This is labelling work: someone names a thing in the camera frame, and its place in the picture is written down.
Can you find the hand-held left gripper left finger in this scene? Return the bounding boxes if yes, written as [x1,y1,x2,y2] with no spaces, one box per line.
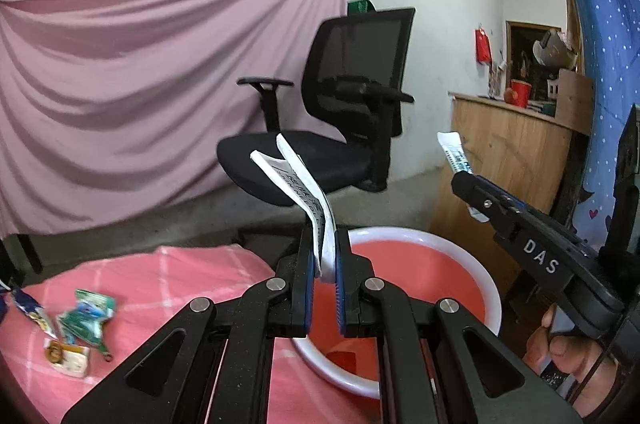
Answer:
[60,226,321,424]

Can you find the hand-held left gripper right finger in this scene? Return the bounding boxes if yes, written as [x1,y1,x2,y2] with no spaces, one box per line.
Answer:
[334,228,583,424]

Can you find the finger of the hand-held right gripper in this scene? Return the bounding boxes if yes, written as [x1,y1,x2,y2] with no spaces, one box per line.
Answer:
[451,173,573,290]
[500,194,601,265]

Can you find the white paper wrapper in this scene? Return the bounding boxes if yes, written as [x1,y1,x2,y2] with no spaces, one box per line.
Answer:
[250,133,337,282]

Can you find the pink plastic basin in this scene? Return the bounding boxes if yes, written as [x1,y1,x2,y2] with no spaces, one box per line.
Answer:
[292,226,502,400]

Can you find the small white sachet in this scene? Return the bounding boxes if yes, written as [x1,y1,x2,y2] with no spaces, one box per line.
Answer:
[436,131,490,225]

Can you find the dark blue snack wrapper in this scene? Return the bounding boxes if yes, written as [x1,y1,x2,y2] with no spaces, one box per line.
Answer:
[7,286,58,340]

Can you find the person's right hand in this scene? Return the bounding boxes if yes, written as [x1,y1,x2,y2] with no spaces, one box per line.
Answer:
[522,304,621,400]

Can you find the wooden counter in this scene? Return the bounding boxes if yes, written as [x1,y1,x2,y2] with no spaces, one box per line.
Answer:
[432,91,593,255]

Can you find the wooden board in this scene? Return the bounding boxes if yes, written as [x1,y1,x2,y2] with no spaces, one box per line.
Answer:
[556,69,596,135]

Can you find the red cup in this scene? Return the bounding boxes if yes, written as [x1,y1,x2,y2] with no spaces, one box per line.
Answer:
[509,79,533,109]

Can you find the pink checked tablecloth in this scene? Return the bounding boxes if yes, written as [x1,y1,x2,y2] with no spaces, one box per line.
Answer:
[0,244,386,424]

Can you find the grey helmet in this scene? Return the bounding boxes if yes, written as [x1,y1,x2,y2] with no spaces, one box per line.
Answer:
[532,28,581,72]

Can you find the red hanging ornament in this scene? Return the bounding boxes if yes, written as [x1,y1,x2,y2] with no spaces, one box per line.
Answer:
[475,28,493,65]

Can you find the blue dotted curtain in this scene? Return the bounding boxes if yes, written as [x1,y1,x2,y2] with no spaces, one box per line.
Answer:
[542,0,640,250]

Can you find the black office chair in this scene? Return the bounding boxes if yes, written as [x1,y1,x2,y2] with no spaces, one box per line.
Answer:
[216,7,417,262]

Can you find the green snack wrapper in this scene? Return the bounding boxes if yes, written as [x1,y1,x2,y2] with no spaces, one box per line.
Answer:
[56,289,117,361]

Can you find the small white food carton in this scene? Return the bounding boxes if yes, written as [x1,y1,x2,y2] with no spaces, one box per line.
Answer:
[44,338,92,379]

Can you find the pink hanging cloth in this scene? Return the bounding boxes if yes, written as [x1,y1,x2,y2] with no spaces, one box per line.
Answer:
[0,0,353,237]

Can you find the dark wooden door frame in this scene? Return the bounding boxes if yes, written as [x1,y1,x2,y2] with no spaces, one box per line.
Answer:
[505,20,566,100]

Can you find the black metal frame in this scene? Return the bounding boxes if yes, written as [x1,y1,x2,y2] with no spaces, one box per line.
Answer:
[0,234,43,275]

